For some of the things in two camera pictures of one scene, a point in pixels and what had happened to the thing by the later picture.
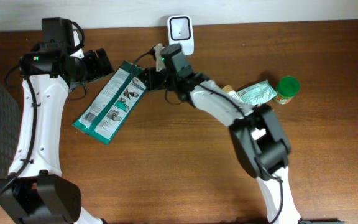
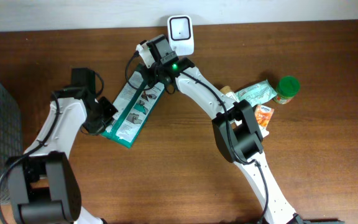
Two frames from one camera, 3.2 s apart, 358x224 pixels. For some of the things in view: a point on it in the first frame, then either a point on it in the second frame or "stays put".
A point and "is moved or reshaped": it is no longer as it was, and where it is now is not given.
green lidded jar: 287,88 stays put
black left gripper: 97,70 -> 94,127
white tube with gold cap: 229,89 stays put
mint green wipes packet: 257,94 stays put
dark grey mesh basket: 0,131 stays put
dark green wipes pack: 109,112 is moved or reshaped
